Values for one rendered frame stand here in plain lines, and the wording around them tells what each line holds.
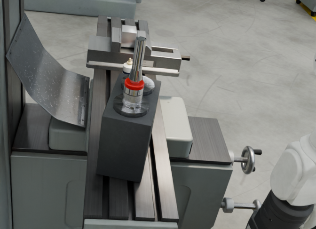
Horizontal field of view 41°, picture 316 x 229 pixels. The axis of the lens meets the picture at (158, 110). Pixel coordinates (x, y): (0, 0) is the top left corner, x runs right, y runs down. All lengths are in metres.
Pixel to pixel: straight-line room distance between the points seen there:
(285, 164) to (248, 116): 2.48
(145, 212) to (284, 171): 0.38
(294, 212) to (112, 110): 0.47
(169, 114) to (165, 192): 0.53
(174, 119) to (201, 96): 1.81
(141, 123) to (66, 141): 0.51
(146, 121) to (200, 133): 0.69
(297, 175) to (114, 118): 0.44
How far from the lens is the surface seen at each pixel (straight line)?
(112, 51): 1.55
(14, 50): 1.37
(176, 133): 1.49
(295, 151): 0.80
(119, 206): 1.05
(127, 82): 1.00
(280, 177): 0.83
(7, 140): 1.47
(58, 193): 1.62
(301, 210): 0.89
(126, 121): 1.00
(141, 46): 0.95
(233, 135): 3.02
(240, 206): 1.75
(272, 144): 3.07
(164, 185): 1.13
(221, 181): 1.63
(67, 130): 1.44
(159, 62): 1.58
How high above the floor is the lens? 1.71
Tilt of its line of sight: 34 degrees down
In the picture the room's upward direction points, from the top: 11 degrees clockwise
